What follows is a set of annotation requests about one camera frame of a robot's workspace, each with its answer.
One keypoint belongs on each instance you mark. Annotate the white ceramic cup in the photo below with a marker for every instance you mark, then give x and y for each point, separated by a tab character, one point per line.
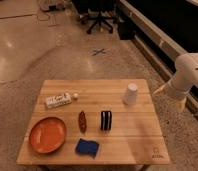
130	95

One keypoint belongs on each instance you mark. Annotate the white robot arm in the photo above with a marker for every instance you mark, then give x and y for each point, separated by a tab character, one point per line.
185	77

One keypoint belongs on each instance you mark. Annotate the black and white eraser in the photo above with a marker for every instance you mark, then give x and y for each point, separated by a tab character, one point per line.
106	120

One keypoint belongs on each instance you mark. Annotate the wooden table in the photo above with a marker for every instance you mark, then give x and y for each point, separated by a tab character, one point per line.
135	136

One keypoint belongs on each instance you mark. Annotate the brown oblong snack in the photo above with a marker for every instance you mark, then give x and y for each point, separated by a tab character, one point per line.
82	122

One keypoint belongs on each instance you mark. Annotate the white tube with cap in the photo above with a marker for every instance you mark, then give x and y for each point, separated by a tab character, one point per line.
60	100

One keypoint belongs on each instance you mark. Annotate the blue sponge cloth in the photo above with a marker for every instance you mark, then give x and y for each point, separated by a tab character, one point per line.
87	147

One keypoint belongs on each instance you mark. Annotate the black box on floor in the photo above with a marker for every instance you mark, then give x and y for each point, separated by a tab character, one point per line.
126	29

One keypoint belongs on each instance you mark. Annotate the orange plate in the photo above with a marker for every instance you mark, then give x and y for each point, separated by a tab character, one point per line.
47	135

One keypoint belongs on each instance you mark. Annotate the black office chair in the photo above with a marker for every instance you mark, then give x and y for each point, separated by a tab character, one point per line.
93	10

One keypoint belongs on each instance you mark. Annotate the grey device on floor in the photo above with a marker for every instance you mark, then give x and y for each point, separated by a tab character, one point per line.
51	5

